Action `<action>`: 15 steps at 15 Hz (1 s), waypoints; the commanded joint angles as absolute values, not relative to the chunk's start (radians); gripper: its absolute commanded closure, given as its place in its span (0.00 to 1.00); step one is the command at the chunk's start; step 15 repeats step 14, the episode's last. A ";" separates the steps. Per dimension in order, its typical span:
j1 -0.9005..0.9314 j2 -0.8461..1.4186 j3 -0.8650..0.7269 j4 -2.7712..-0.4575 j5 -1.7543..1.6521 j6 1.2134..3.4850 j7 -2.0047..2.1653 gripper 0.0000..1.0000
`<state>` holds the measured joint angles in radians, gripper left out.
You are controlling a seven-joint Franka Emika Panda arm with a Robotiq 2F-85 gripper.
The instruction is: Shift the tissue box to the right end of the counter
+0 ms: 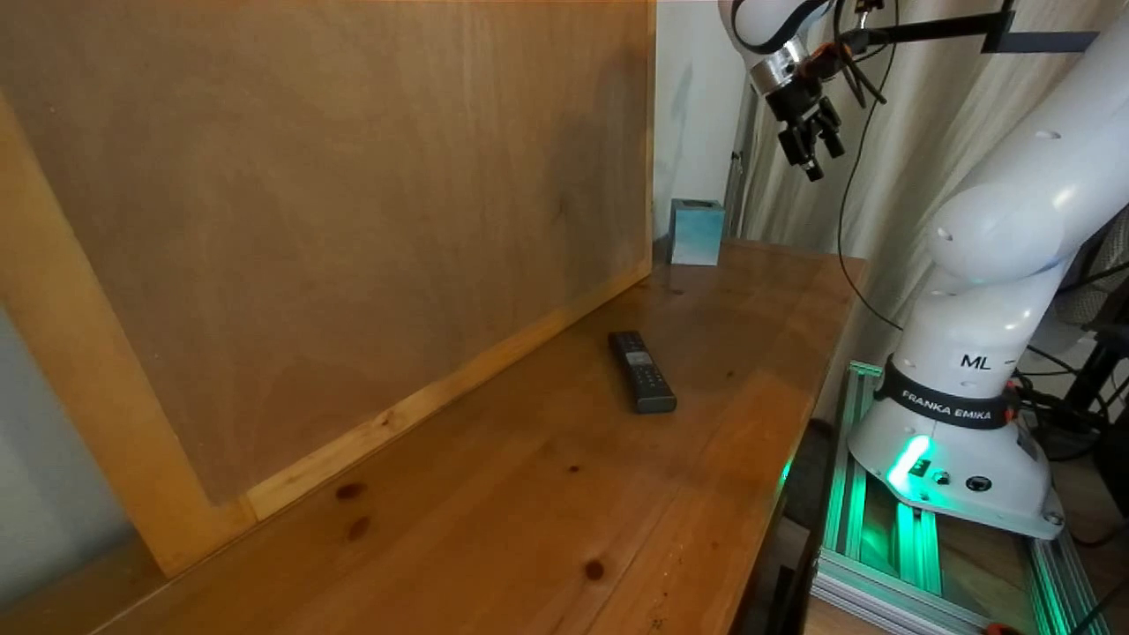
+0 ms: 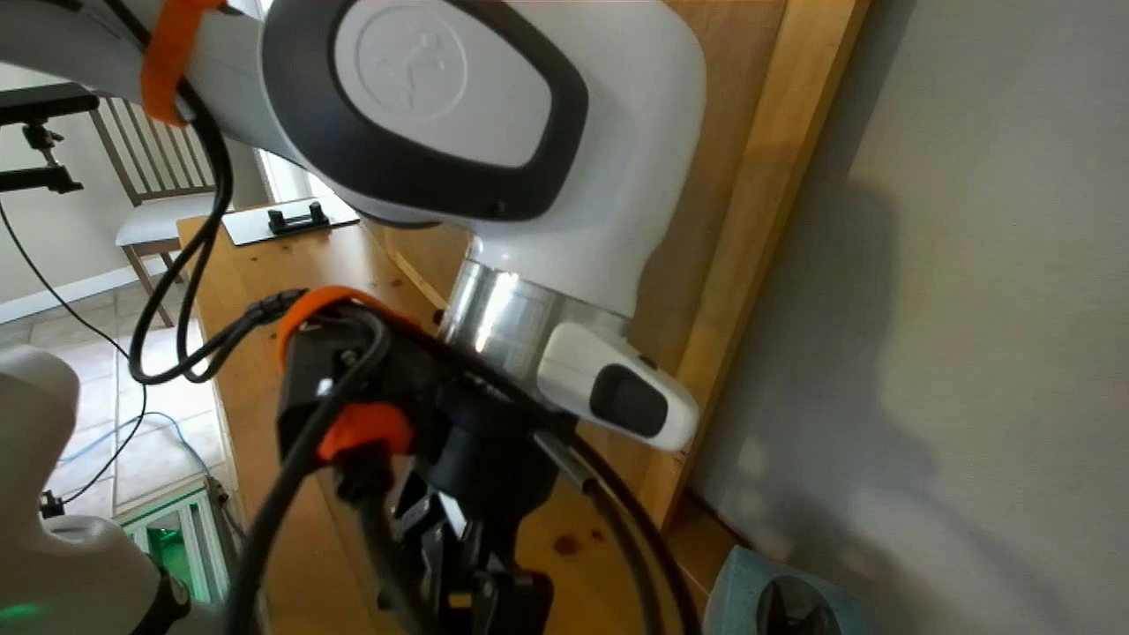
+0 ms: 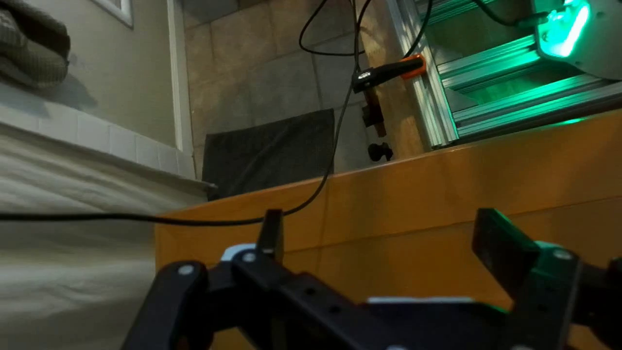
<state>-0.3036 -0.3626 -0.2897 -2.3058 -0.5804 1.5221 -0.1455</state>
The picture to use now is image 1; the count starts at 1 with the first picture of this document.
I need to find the beige curtain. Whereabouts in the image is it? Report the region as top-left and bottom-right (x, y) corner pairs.
(724, 0), (1129, 390)

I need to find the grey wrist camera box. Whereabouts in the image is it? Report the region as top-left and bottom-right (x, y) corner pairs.
(747, 38), (818, 98)

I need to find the black remote control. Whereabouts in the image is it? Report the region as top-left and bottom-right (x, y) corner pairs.
(605, 329), (683, 415)

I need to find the teal tissue box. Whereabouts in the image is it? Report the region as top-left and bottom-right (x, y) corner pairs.
(664, 193), (726, 272)

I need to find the black camera stand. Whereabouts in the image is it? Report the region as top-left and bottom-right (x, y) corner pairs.
(841, 0), (1101, 56)

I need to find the thin black cable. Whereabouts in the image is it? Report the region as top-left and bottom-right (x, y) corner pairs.
(828, 0), (912, 333)

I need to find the large wooden back board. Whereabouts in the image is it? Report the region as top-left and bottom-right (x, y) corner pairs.
(0, 0), (661, 580)

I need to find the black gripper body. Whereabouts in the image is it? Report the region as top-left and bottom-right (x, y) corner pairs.
(762, 71), (844, 139)

